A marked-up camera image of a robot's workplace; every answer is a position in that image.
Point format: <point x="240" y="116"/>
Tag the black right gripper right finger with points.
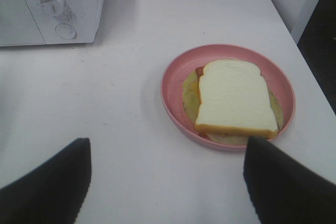
<point x="284" y="191"/>

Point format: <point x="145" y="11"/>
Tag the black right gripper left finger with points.
<point x="54" y="191"/>

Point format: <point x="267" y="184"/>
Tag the white bread sandwich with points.
<point x="231" y="93"/>

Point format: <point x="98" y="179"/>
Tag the pink round plate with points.
<point x="178" y="70"/>

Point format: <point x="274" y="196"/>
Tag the white round door button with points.
<point x="65" y="31"/>

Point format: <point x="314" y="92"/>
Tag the white microwave door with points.
<point x="18" y="27"/>

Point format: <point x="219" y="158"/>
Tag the white microwave knob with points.
<point x="53" y="7"/>

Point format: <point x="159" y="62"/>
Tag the white microwave oven body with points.
<point x="86" y="3"/>

